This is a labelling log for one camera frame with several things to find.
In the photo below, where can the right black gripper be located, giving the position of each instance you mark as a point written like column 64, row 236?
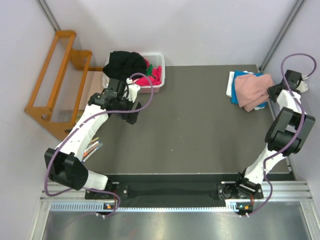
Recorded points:
column 270, row 91

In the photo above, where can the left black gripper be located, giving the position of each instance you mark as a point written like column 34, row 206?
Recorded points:
column 132, row 113

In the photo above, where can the pink t shirt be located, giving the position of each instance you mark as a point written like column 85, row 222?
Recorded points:
column 252, row 91

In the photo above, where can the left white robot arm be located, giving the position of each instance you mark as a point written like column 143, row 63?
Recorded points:
column 65, row 162

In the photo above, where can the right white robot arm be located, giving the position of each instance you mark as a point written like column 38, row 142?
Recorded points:
column 286, row 135

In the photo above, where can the magenta t shirt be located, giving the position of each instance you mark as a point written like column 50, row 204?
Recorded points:
column 150, row 80

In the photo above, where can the black t shirt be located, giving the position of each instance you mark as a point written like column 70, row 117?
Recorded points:
column 123, row 64

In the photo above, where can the blue folded t shirt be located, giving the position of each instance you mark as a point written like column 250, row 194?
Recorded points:
column 249, row 90

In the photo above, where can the green t shirt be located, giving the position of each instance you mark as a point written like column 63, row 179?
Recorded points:
column 149, row 71

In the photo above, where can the white folded t shirt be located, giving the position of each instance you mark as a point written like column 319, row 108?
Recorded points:
column 230, row 89

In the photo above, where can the bundle of marker pens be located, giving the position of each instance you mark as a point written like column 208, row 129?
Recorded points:
column 92, row 147

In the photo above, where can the white plastic laundry basket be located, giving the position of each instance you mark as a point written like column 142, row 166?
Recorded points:
column 154, row 58

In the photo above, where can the orange wooden rack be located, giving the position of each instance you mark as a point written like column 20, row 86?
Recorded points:
column 64, row 84

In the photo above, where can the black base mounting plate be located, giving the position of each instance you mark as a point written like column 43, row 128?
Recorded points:
column 175, row 190

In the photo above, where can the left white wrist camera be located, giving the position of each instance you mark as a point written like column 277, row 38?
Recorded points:
column 132, row 90

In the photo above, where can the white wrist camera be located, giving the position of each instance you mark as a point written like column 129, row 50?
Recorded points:
column 132, row 90
column 303, row 85

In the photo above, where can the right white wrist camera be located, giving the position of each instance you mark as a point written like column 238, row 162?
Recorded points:
column 303, row 85

